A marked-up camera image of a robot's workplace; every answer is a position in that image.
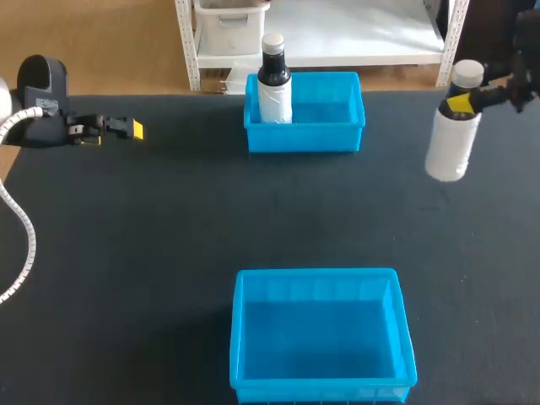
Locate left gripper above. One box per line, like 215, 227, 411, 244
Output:
5, 53, 147, 149

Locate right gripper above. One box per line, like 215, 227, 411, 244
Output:
446, 8, 540, 116

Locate white bottle with white cap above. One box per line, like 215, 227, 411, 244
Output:
424, 58, 485, 183

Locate white bottle with black top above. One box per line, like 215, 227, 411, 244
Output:
256, 32, 294, 125

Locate small blue plastic bin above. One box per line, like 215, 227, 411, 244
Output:
243, 71, 366, 154

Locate large blue plastic bin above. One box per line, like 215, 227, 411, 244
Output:
228, 266, 419, 405

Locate white plastic basket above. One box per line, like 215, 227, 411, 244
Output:
192, 0, 272, 57

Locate white metal shelf rack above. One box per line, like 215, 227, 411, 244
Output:
174, 0, 470, 92

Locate white cable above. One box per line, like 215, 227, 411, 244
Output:
0, 105, 46, 305

